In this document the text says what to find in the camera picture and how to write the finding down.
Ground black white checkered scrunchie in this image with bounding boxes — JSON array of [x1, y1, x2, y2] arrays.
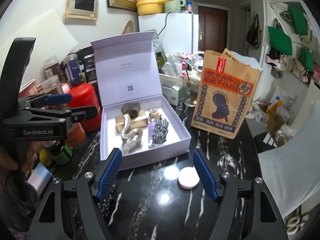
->
[[151, 118, 169, 145]]

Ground purple eyes cosmetic box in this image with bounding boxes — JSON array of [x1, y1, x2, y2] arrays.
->
[[148, 121, 156, 141]]

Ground person left hand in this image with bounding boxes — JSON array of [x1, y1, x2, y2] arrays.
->
[[0, 152, 18, 170]]

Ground clear jar brown contents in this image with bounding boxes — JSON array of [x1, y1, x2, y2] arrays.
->
[[41, 75, 63, 94]]

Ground black polka dot scrunchie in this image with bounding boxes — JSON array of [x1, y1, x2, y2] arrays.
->
[[98, 191, 116, 223]]

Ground red canister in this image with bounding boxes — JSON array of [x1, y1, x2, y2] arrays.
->
[[69, 83, 102, 132]]

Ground purple label clear jar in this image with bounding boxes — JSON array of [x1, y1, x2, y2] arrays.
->
[[63, 54, 83, 87]]

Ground round pink compact case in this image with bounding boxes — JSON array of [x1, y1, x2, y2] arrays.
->
[[177, 166, 200, 190]]

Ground light blue towel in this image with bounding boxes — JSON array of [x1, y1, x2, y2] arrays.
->
[[258, 100, 319, 218]]

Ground lilac open gift box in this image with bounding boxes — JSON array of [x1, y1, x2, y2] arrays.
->
[[91, 31, 191, 170]]

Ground gold rectangular box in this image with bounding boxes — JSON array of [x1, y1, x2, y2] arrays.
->
[[116, 110, 148, 133]]

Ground crystal flower hair clip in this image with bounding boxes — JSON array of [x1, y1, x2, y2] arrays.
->
[[148, 107, 162, 122]]

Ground brown printed paper bag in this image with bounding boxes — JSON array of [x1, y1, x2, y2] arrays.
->
[[191, 49, 261, 139]]

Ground glass cup with straw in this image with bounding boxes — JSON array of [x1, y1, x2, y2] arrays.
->
[[183, 77, 200, 107]]

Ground yellow cooking pot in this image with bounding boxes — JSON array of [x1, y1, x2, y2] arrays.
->
[[136, 0, 176, 16]]

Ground white refrigerator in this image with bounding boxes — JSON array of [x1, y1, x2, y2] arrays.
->
[[138, 12, 199, 55]]

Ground green electric kettle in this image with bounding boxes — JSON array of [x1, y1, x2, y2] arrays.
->
[[164, 0, 186, 13]]

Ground green tote bag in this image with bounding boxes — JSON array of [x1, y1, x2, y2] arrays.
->
[[268, 26, 293, 56]]

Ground beige wall intercom panel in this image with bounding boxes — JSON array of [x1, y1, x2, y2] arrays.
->
[[65, 0, 99, 21]]

